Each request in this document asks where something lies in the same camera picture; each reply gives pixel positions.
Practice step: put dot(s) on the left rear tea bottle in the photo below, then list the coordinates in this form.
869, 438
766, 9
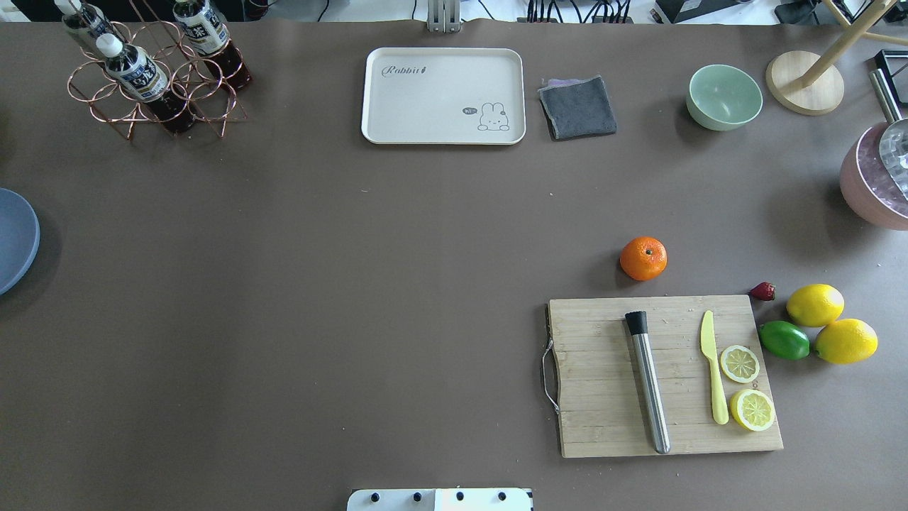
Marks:
85, 23

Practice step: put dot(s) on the lower whole lemon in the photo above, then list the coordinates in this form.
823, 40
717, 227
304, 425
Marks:
848, 340

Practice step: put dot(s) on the pink bowl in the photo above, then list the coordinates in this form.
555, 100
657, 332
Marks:
867, 187

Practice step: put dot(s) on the right rear tea bottle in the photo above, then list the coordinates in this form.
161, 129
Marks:
209, 37

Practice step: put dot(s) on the wooden stand with round base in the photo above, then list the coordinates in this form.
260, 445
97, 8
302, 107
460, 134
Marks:
807, 83

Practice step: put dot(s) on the lemon slice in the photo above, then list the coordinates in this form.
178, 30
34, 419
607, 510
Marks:
739, 364
752, 409

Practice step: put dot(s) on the grey folded cloth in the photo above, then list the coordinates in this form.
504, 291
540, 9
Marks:
578, 108

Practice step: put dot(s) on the orange fruit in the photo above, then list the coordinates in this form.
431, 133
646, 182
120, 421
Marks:
643, 258

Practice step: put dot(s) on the green bowl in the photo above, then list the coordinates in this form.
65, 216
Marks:
723, 98

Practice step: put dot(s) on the wooden cutting board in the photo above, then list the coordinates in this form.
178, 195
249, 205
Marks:
602, 410

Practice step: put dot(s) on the green lime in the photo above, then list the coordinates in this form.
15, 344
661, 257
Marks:
784, 339

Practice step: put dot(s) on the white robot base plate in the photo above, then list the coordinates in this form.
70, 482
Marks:
441, 499

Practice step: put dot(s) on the lower lemon slice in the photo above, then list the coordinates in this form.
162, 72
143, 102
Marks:
752, 409

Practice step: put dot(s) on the cream rabbit tray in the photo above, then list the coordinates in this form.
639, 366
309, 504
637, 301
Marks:
443, 96

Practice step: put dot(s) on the whole lemon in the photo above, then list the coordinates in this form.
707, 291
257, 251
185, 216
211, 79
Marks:
848, 340
815, 305

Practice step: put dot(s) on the upper whole lemon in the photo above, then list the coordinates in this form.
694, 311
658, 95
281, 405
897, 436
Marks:
815, 305

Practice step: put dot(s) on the tea bottle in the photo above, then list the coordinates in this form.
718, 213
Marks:
85, 23
144, 80
209, 37

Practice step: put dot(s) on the blue round plate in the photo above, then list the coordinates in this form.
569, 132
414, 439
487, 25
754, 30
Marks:
20, 238

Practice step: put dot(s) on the upper lemon slice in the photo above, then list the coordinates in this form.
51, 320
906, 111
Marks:
739, 364

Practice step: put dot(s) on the yellow plastic knife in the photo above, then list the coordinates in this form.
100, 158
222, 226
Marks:
707, 340

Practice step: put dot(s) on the steel muddler black tip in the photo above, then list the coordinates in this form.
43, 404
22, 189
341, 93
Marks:
637, 322

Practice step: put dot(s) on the red strawberry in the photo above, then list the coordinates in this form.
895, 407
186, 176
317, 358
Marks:
764, 291

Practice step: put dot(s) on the copper wire bottle rack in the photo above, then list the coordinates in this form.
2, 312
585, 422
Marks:
213, 102

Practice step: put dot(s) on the front tea bottle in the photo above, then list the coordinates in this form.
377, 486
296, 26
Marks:
144, 80

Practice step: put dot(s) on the steel scoop in bowl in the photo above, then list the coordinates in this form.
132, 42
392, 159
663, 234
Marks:
892, 146

